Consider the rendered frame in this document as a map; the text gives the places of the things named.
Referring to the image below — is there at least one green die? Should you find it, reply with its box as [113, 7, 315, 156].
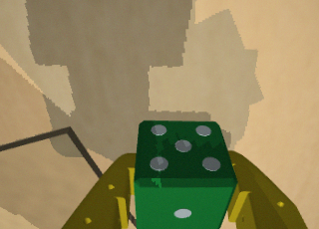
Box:
[134, 120, 238, 229]

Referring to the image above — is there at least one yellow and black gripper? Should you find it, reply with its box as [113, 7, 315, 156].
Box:
[61, 150, 308, 229]

